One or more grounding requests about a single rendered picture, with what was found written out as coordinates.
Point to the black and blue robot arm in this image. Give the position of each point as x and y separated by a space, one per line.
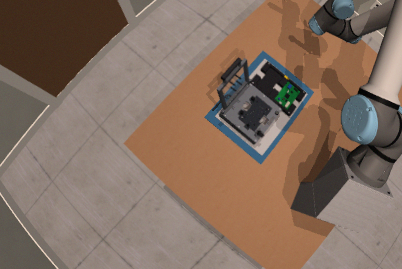
368 118

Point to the green circuit board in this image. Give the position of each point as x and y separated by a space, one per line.
287 95

